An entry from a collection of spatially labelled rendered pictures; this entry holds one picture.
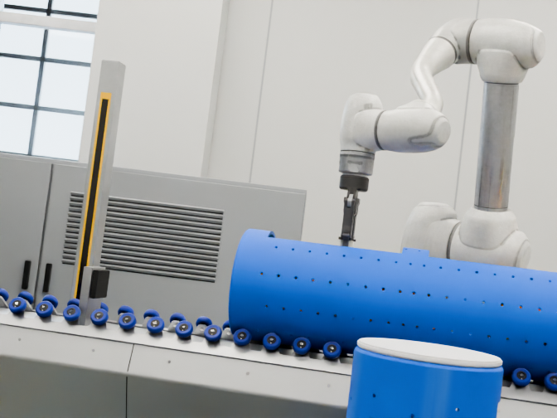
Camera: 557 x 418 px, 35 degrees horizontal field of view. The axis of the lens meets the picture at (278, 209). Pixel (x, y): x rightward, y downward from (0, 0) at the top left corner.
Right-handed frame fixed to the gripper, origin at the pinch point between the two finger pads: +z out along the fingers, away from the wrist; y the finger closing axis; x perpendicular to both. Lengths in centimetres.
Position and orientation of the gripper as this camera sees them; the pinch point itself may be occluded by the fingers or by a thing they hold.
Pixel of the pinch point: (345, 254)
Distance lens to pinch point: 229.4
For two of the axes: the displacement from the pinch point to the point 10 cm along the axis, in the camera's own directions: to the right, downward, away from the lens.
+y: -1.6, -0.6, -9.8
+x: 9.8, 1.1, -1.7
